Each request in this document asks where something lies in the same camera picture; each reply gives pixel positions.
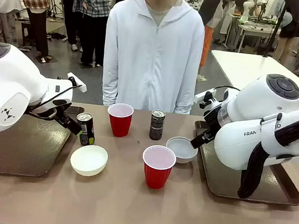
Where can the black can with green print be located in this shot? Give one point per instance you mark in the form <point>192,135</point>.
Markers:
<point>86,129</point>

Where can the black pole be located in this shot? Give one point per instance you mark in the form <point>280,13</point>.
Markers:
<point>275,29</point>

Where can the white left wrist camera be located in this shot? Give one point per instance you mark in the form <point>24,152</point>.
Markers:
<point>77,83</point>

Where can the person in black jacket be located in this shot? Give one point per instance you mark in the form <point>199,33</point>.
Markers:
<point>292,25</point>

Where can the white table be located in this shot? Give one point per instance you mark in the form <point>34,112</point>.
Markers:
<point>245,68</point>

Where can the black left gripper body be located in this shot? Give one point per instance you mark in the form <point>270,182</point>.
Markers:
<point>63,116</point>

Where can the white desk with grey legs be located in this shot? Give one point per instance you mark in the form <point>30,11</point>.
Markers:
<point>254,30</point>

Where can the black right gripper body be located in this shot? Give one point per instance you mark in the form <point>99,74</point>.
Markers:
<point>212,122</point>

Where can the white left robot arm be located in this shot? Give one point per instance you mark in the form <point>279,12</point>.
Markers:
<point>5,86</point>

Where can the person in orange trousers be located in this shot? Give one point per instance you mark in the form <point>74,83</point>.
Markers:
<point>210,30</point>

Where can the red plastic cup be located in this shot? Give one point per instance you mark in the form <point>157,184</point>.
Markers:
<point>157,169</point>
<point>119,120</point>

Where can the brown plastic tray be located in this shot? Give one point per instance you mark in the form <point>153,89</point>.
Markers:
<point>225,181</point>
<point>25,147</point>

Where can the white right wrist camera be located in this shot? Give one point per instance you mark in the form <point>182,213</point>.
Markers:
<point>204,95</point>

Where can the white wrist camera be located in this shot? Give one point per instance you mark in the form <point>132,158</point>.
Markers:
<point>204,95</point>
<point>77,83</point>

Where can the person in black trousers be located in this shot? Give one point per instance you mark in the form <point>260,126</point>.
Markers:
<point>68,15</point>

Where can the white bowl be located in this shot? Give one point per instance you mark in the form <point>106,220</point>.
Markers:
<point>88,160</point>
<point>181,151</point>

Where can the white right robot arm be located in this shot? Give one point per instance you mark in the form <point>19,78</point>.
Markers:
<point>255,120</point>

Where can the black Pepsi can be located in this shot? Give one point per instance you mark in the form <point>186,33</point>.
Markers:
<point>156,126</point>

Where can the person in blue plaid shirt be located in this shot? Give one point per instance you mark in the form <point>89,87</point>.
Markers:
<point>94,10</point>

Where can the person in white hoodie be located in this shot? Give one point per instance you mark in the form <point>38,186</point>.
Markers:
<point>153,53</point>

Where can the black stool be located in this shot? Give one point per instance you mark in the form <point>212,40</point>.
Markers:
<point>24,30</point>

